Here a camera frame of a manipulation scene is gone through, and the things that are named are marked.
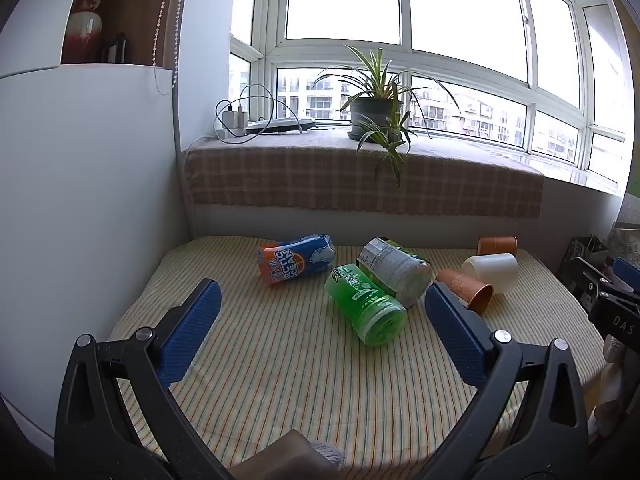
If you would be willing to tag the dark printed bag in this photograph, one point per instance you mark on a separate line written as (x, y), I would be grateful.
(580, 257)

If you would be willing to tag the potted spider plant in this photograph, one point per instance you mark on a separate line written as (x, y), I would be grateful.
(372, 112)

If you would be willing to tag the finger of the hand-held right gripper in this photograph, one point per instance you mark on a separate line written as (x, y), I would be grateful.
(592, 272)
(628, 272)

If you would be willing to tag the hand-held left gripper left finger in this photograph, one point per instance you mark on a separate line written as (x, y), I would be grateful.
(192, 330)

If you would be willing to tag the white window frame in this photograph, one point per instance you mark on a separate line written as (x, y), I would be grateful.
(405, 47)

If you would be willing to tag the green printed cup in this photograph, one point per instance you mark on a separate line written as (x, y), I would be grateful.
(367, 305)

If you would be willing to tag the plaid windowsill cloth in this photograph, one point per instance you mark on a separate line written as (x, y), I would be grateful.
(310, 175)

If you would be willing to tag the white cabinet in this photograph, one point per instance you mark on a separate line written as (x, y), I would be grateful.
(85, 200)

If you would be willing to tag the grey patterned cloth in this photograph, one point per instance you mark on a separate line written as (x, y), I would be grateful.
(627, 240)

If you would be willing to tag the red white vase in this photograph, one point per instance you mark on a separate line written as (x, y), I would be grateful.
(85, 30)

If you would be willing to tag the white plastic cup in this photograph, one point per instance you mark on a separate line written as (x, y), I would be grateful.
(492, 272)

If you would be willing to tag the orange blue printed cup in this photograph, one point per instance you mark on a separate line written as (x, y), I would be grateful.
(295, 260)

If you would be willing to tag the flat round black white device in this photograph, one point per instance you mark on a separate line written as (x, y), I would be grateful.
(280, 124)

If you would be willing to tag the white power strip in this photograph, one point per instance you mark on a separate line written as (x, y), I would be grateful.
(227, 134)

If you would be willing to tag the light patterned cloth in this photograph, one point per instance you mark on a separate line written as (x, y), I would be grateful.
(612, 390)

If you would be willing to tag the orange plastic cup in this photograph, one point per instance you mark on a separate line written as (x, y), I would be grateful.
(467, 292)
(497, 245)

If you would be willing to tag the white charger plug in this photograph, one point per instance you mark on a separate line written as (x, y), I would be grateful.
(228, 119)
(240, 117)

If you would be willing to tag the striped bed sheet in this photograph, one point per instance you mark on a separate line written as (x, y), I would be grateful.
(300, 370)

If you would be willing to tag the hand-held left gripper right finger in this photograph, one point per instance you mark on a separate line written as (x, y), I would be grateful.
(452, 340)

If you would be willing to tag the silver and green can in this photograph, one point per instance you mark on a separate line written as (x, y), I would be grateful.
(400, 272)

